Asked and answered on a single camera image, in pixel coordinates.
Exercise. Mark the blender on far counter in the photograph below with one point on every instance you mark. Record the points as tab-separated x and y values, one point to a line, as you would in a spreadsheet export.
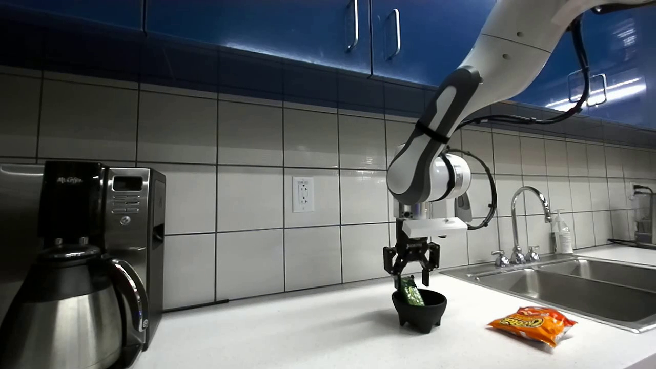
644	216

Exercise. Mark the clear soap bottle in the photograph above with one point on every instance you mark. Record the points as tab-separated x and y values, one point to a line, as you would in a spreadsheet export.
562	236

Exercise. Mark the stainless steel double sink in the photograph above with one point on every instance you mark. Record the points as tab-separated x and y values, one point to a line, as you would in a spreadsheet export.
622	295

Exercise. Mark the black bowl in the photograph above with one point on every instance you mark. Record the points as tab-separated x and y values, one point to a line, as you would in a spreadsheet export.
420	318

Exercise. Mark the black steel coffee maker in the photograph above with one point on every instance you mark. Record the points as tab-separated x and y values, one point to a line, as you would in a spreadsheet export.
122	209

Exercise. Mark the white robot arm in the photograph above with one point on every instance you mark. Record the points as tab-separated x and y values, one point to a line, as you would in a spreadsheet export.
506	56

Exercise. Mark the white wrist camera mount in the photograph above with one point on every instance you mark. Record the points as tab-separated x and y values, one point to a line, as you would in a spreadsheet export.
433	227

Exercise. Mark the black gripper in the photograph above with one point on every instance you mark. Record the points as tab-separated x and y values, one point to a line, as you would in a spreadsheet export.
413	251

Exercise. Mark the blue upper cabinets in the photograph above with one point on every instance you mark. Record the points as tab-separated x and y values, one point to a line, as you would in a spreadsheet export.
357	52

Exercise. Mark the white wall outlet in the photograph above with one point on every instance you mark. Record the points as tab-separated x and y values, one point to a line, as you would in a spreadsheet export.
301	195

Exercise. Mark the green snack packet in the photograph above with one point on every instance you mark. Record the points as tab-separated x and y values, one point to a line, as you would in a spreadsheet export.
404	284

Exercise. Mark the steel coffee carafe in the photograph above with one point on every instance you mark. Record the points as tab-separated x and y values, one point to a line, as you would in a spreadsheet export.
77	310

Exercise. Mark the orange chip bag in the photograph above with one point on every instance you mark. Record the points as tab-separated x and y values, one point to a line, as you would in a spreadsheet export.
535	323

